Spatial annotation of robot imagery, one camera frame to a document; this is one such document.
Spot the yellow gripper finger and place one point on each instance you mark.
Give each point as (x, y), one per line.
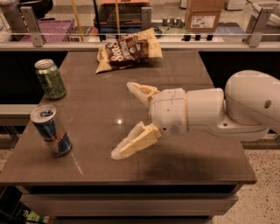
(143, 93)
(140, 137)

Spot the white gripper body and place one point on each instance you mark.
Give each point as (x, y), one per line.
(171, 111)

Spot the blue silver redbull can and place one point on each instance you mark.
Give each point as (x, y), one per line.
(50, 127)

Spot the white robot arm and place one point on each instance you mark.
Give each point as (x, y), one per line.
(247, 108)

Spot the brown chip bag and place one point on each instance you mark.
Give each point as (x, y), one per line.
(127, 51)

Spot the green soda can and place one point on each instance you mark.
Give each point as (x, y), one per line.
(50, 79)

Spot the yellow pole right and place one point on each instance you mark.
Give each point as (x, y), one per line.
(117, 19)

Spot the yellow pole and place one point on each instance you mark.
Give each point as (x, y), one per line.
(76, 15)
(117, 19)

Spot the grey table drawer front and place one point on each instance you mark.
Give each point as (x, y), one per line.
(128, 205)

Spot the cardboard box with label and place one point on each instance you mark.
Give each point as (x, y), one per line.
(203, 15)

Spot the purple plastic crate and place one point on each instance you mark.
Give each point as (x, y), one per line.
(56, 30)

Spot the yellow pole left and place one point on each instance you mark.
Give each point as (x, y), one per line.
(76, 15)

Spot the green packet under table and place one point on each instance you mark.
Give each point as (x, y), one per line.
(28, 216)

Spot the middle metal railing bracket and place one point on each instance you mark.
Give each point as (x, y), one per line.
(146, 18)

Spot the metal railing bracket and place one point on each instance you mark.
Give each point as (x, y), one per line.
(31, 22)
(264, 24)
(146, 18)

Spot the right metal railing bracket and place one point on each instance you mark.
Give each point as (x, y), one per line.
(264, 24)

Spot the left metal railing bracket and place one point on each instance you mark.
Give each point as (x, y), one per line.
(31, 22)

